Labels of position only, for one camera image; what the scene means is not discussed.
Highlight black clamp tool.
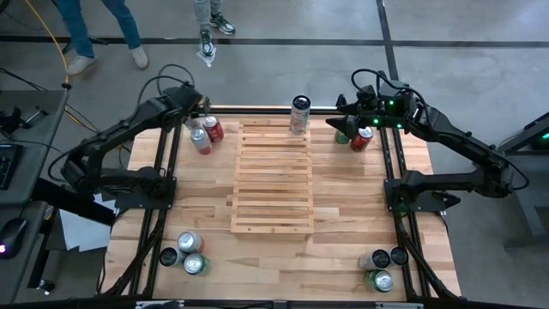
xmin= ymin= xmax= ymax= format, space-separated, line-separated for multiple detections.
xmin=0 ymin=106 xmax=49 ymax=135

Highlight black computer mouse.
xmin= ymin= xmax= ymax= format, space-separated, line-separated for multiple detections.
xmin=0 ymin=217 xmax=28 ymax=260

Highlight white paper sheets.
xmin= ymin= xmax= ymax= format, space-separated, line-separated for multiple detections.
xmin=58 ymin=191 xmax=118 ymax=253

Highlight red cola can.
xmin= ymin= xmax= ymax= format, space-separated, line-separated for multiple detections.
xmin=202 ymin=115 xmax=226 ymax=144

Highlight dark red soda can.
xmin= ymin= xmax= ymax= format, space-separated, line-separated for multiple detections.
xmin=349 ymin=125 xmax=375 ymax=153

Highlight grey side desk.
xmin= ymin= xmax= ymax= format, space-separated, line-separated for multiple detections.
xmin=0 ymin=88 xmax=70 ymax=304

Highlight person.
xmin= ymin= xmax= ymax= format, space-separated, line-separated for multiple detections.
xmin=54 ymin=0 xmax=150 ymax=76
xmin=192 ymin=0 xmax=237 ymax=59

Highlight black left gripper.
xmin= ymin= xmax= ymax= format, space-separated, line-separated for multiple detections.
xmin=164 ymin=84 xmax=213 ymax=120

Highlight wooden slatted shelf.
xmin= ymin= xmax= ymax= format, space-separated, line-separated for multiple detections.
xmin=230 ymin=118 xmax=316 ymax=236

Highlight black support beam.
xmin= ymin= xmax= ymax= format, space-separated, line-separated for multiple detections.
xmin=32 ymin=177 xmax=118 ymax=227

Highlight yellow cable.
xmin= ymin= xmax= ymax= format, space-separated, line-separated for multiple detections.
xmin=23 ymin=0 xmax=72 ymax=89

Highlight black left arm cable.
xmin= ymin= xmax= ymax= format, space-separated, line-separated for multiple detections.
xmin=136 ymin=63 xmax=196 ymax=108

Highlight dark metal stand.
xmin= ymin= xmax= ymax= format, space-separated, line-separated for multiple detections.
xmin=492 ymin=110 xmax=549 ymax=250

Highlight silver and red soda can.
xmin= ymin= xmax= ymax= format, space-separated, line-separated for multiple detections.
xmin=190 ymin=126 xmax=213 ymax=156
xmin=177 ymin=230 xmax=206 ymax=254

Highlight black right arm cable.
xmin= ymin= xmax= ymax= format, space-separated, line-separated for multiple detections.
xmin=350 ymin=67 xmax=430 ymax=121

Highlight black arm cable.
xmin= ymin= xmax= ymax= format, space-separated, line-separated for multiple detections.
xmin=136 ymin=63 xmax=196 ymax=108
xmin=350 ymin=67 xmax=430 ymax=121

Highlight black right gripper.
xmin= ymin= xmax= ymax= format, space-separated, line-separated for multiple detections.
xmin=324 ymin=80 xmax=419 ymax=140

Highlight black keyboard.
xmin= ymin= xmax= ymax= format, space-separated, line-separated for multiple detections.
xmin=0 ymin=142 xmax=24 ymax=191

